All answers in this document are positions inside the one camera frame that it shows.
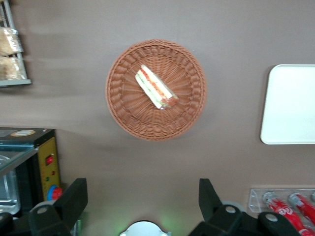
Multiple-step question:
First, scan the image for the steel pan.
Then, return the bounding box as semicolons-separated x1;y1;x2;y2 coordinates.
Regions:
0;154;21;215

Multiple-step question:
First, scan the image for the plastic-wrapped triangle sandwich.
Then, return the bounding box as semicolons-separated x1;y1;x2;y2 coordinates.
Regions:
134;64;180;110

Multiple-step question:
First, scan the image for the round brown wicker basket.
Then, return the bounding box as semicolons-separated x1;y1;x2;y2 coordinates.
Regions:
105;38;207;142

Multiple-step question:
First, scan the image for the white rectangular plastic tray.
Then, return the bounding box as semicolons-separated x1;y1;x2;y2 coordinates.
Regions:
260;64;315;145

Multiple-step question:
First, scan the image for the round grey metal disc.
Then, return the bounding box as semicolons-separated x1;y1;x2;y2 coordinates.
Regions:
119;220;172;236

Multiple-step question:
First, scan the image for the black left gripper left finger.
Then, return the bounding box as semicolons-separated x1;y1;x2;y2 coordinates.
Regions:
28;177;89;236

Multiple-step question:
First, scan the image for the bagged bread in clear wrap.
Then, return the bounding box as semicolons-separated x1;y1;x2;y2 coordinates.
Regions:
0;56;27;81
0;27;24;56

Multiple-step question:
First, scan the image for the clear acrylic bottle holder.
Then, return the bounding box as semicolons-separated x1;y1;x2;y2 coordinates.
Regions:
248;188;315;214

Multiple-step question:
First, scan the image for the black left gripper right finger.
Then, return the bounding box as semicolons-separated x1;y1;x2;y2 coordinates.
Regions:
188;177;259;236

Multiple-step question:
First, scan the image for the grey metal shelf rack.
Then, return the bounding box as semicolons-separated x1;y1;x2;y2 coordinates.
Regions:
0;0;32;87

